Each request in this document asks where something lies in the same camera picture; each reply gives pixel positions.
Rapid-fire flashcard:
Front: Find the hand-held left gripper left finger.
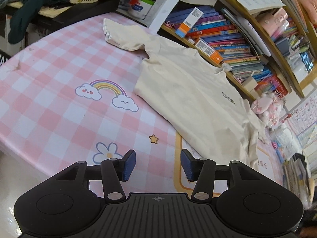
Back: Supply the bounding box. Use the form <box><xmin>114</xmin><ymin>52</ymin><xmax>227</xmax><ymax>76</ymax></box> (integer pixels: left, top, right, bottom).
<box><xmin>53</xmin><ymin>149</ymin><xmax>137</xmax><ymax>201</ymax></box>

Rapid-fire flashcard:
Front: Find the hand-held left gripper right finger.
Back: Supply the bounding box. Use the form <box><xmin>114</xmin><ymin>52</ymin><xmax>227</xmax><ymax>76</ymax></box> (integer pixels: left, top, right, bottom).
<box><xmin>180</xmin><ymin>149</ymin><xmax>264</xmax><ymax>201</ymax></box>

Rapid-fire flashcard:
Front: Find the cream t-shirt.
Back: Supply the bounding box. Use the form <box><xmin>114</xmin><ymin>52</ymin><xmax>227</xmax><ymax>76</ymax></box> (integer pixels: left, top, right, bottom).
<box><xmin>103</xmin><ymin>18</ymin><xmax>269</xmax><ymax>171</ymax></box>

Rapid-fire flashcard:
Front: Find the pink plush rabbit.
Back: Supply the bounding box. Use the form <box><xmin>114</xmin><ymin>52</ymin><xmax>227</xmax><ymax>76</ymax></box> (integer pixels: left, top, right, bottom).
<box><xmin>251</xmin><ymin>92</ymin><xmax>285</xmax><ymax>127</ymax></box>

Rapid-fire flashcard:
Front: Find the beige pen holder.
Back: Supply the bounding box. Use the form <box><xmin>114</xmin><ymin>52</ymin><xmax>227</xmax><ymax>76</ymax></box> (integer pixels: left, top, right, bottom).
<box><xmin>244</xmin><ymin>76</ymin><xmax>259</xmax><ymax>91</ymax></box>

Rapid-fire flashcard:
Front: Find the long white and orange box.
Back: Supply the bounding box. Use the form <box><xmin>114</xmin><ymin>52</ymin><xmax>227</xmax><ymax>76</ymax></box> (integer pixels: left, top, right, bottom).
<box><xmin>194</xmin><ymin>38</ymin><xmax>223</xmax><ymax>63</ymax></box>

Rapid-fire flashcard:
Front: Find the pink checked cartoon desk mat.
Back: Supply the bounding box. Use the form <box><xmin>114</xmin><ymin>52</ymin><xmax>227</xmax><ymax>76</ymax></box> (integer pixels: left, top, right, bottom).
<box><xmin>0</xmin><ymin>11</ymin><xmax>285</xmax><ymax>196</ymax></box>

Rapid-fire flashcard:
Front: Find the row of colourful books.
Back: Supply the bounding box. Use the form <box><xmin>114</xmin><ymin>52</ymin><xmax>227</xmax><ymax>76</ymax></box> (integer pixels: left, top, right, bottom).
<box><xmin>165</xmin><ymin>5</ymin><xmax>289</xmax><ymax>95</ymax></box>

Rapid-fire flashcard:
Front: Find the tall white and orange box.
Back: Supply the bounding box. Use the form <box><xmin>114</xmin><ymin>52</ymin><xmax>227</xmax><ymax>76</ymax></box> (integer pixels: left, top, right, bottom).
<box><xmin>175</xmin><ymin>7</ymin><xmax>204</xmax><ymax>38</ymax></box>

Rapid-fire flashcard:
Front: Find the white tablet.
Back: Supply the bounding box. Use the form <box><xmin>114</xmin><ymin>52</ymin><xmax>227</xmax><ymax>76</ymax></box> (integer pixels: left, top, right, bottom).
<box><xmin>234</xmin><ymin>16</ymin><xmax>271</xmax><ymax>57</ymax></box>

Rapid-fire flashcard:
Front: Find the white and wooden bookshelf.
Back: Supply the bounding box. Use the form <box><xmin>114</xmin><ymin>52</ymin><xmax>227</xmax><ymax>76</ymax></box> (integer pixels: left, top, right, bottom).
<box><xmin>149</xmin><ymin>0</ymin><xmax>317</xmax><ymax>102</ymax></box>

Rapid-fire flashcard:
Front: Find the black box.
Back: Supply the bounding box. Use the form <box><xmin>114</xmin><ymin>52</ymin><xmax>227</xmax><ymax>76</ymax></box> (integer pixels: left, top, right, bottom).
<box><xmin>0</xmin><ymin>0</ymin><xmax>121</xmax><ymax>34</ymax></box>

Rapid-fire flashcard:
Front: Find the open white book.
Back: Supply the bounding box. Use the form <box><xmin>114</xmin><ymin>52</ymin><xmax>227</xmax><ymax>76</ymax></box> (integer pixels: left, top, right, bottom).
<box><xmin>234</xmin><ymin>0</ymin><xmax>285</xmax><ymax>15</ymax></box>

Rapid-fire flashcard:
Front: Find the dark green garment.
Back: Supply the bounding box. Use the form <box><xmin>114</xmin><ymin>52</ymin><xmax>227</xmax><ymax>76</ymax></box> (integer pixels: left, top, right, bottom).
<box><xmin>7</xmin><ymin>0</ymin><xmax>75</xmax><ymax>44</ymax></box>

